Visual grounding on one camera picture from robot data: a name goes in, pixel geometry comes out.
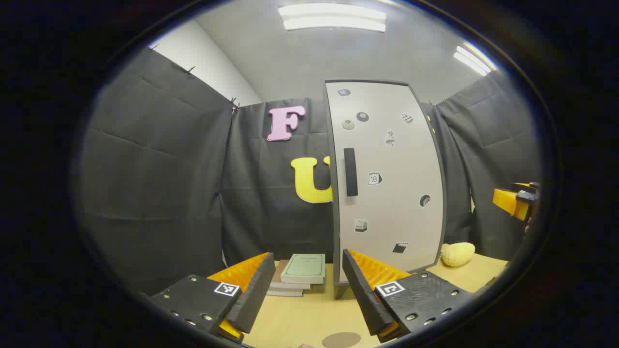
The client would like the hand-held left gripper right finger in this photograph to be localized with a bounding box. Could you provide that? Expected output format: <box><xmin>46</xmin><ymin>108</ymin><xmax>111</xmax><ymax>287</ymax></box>
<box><xmin>342</xmin><ymin>249</ymin><xmax>477</xmax><ymax>344</ymax></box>

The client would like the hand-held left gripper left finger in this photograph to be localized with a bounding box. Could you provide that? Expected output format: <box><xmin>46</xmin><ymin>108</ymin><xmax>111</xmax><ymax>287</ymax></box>
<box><xmin>147</xmin><ymin>252</ymin><xmax>276</xmax><ymax>345</ymax></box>

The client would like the brown round coaster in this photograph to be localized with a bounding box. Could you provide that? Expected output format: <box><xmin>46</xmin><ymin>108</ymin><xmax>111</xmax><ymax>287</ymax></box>
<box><xmin>322</xmin><ymin>332</ymin><xmax>362</xmax><ymax>348</ymax></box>

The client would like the white cabinet door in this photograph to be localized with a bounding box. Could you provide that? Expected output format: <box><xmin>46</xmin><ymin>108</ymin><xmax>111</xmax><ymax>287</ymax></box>
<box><xmin>325</xmin><ymin>81</ymin><xmax>445</xmax><ymax>285</ymax></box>

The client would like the black cabinet door handle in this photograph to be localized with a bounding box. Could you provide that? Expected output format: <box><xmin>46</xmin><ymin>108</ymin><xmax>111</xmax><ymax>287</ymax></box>
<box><xmin>343</xmin><ymin>148</ymin><xmax>359</xmax><ymax>197</ymax></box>

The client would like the dark grey cabinet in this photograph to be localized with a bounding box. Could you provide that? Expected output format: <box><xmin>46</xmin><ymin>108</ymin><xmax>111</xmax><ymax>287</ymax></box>
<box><xmin>322</xmin><ymin>78</ymin><xmax>449</xmax><ymax>300</ymax></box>

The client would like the brown book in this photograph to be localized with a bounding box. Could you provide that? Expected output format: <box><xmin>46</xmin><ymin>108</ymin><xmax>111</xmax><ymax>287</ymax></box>
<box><xmin>268</xmin><ymin>260</ymin><xmax>311</xmax><ymax>291</ymax></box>

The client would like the yellow plush toy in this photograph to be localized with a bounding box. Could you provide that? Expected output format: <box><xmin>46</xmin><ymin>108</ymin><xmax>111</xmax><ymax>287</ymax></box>
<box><xmin>441</xmin><ymin>242</ymin><xmax>476</xmax><ymax>268</ymax></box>

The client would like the black backdrop cloth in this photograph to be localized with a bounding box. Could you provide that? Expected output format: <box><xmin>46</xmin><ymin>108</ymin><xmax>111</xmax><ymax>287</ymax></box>
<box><xmin>80</xmin><ymin>46</ymin><xmax>542</xmax><ymax>295</ymax></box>

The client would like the long ceiling light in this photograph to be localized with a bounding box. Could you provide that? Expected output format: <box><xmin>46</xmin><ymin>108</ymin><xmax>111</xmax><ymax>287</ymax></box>
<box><xmin>278</xmin><ymin>4</ymin><xmax>387</xmax><ymax>33</ymax></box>
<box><xmin>453</xmin><ymin>43</ymin><xmax>494</xmax><ymax>76</ymax></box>

